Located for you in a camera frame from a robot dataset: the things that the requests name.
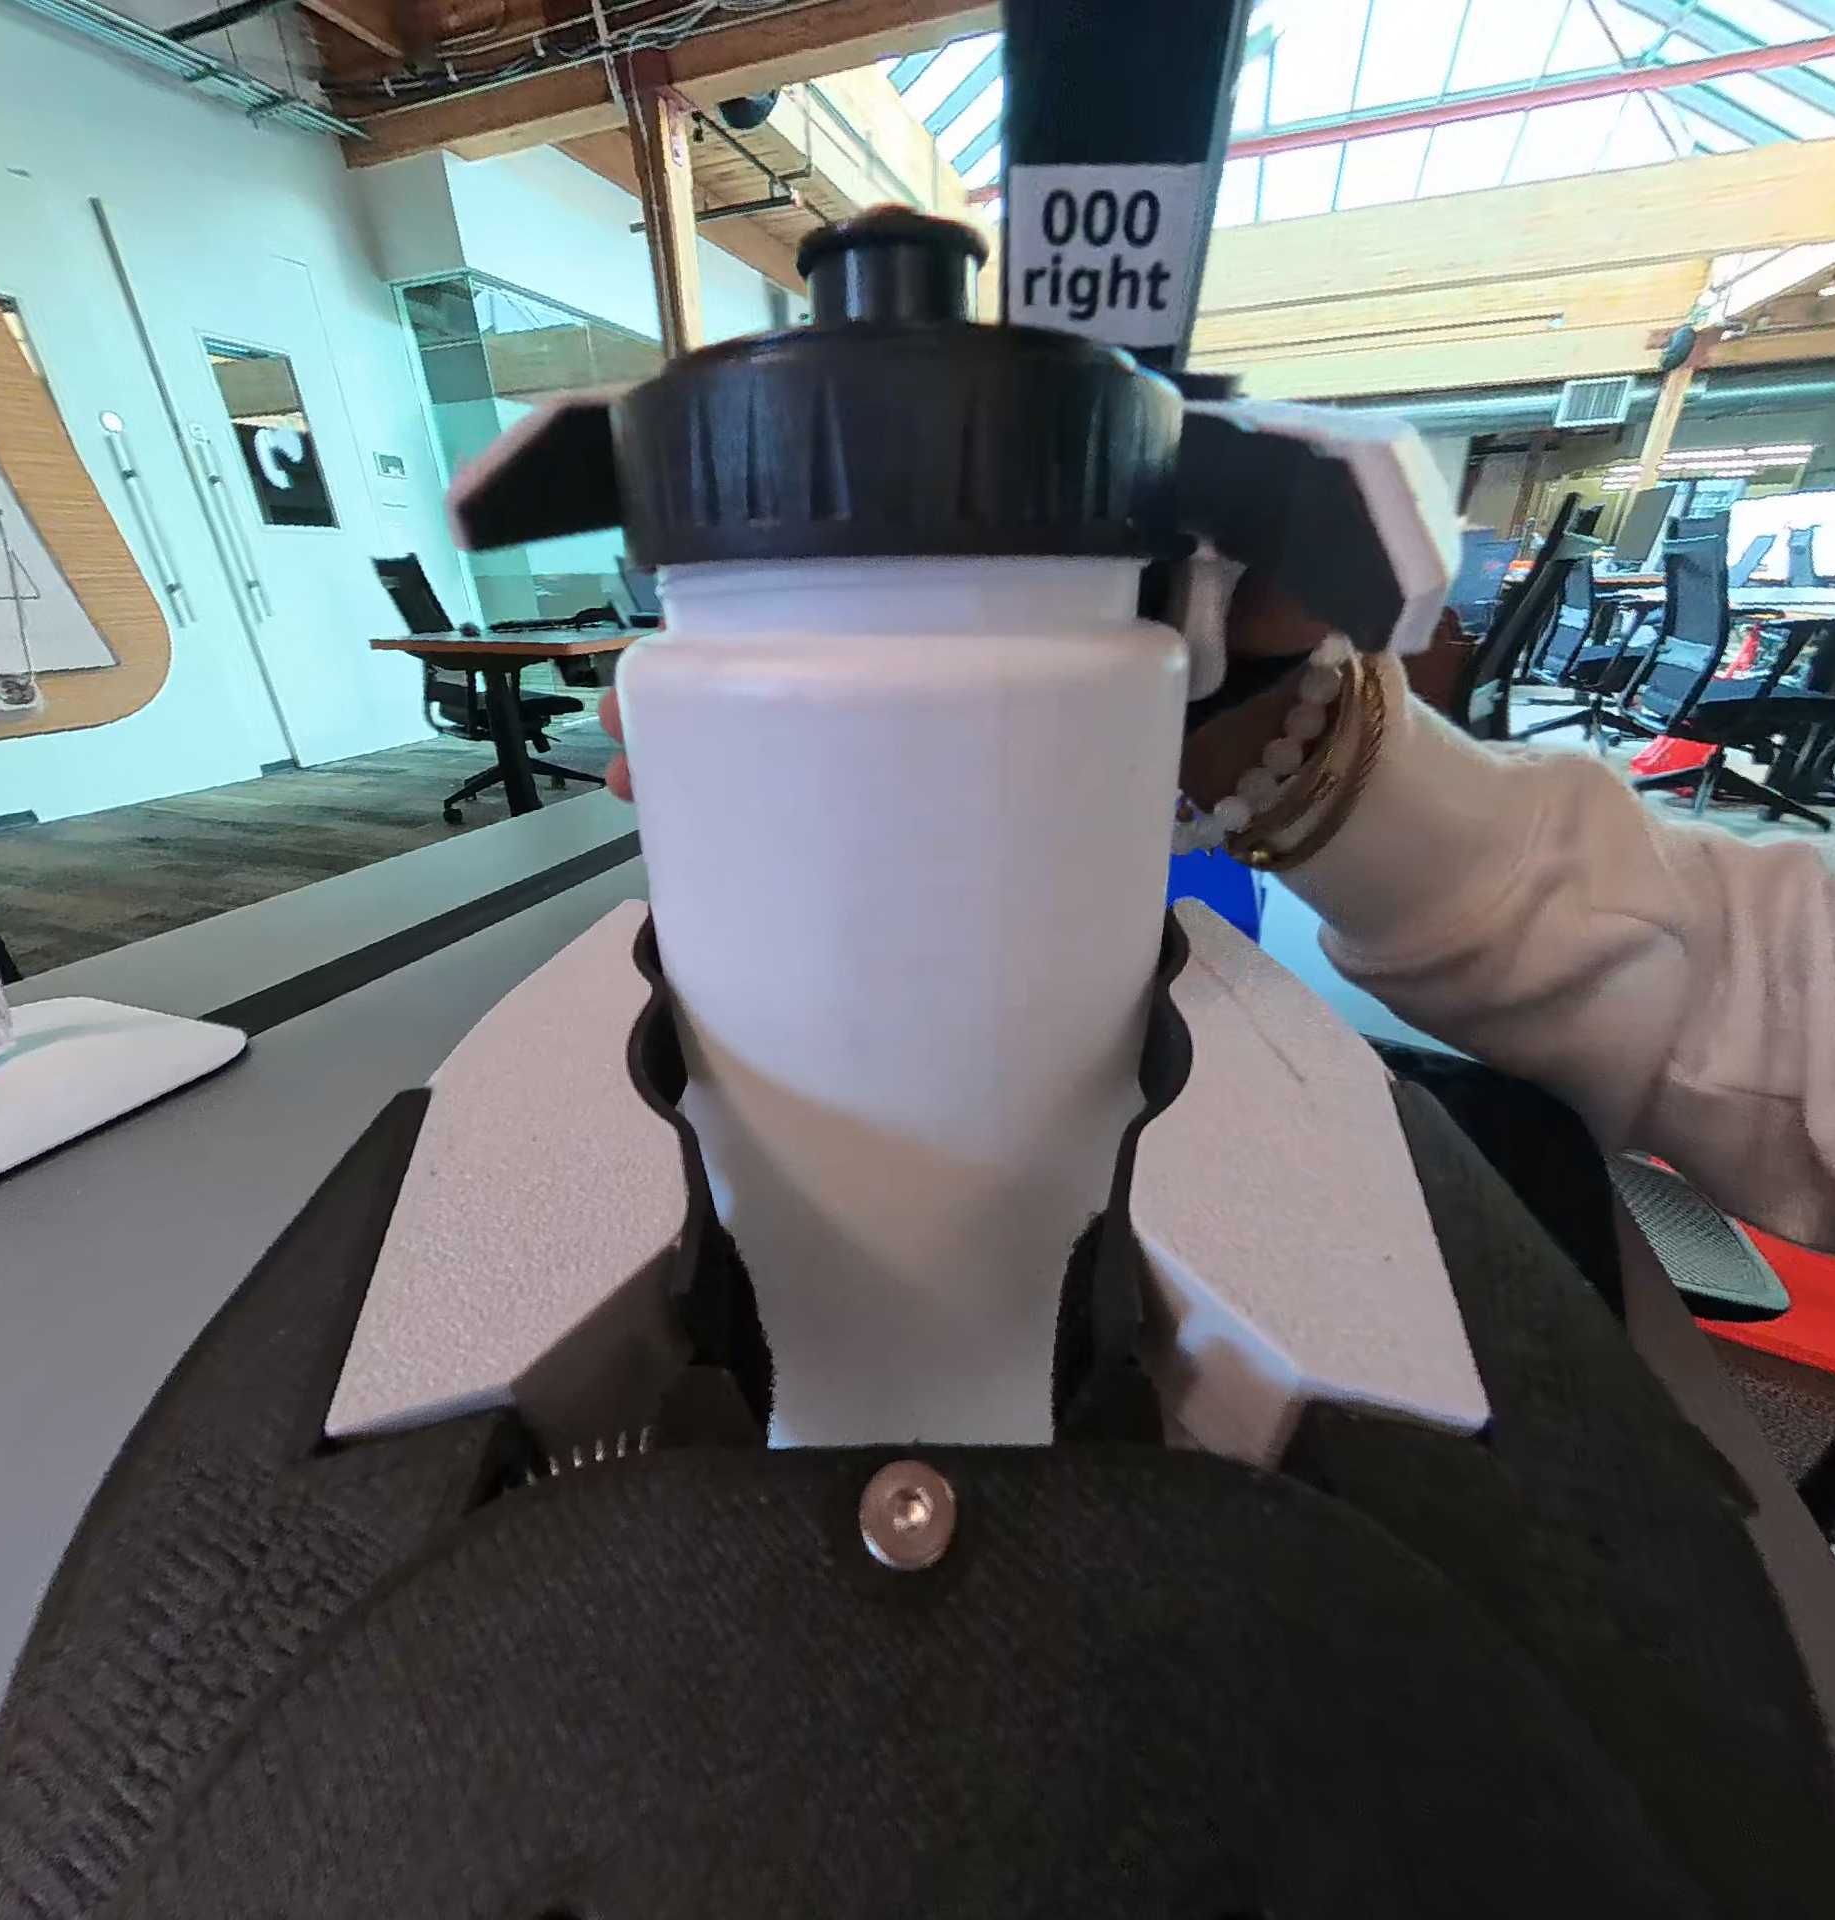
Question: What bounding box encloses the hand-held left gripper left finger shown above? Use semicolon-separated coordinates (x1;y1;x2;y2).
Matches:
324;905;784;1448

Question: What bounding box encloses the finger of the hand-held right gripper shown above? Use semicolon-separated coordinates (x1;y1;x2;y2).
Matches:
452;395;628;554
1181;399;1466;656

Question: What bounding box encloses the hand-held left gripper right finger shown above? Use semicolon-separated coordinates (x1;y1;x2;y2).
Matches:
1048;899;1491;1470

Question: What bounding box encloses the blue plastic bin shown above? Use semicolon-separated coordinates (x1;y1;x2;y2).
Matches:
1172;851;1262;946

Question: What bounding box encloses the black bottle lid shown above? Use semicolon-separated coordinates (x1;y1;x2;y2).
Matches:
609;215;1190;569

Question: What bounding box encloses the white plastic bottle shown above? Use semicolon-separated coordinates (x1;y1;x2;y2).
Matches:
618;554;1196;1448

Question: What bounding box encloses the person's right forearm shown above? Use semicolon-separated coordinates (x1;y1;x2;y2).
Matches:
1262;661;1835;1257

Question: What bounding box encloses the person's right hand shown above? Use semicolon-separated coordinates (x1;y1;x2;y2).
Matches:
1181;578;1317;824

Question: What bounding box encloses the brown office chair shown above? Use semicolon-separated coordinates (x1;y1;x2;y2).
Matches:
1402;606;1485;708

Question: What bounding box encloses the wooden desk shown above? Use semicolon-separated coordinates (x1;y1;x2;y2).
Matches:
373;626;652;818

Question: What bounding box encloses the white door with window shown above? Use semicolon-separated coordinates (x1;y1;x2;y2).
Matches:
0;208;297;827
93;198;425;768

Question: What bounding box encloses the wooden pillar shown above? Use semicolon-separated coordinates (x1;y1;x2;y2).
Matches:
627;94;708;353
1628;348;1703;521

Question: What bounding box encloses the row of black office chairs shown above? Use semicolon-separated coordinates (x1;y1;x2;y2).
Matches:
1516;511;1835;829

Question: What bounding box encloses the wooden sign board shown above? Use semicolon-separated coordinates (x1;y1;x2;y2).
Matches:
0;223;176;746

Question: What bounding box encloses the orange sheet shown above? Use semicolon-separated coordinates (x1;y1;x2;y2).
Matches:
1696;1238;1835;1384

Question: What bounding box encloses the white bead bracelet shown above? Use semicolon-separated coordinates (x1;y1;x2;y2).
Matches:
1174;636;1364;863

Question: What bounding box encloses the gold bracelet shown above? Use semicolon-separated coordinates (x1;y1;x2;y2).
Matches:
1232;653;1388;874

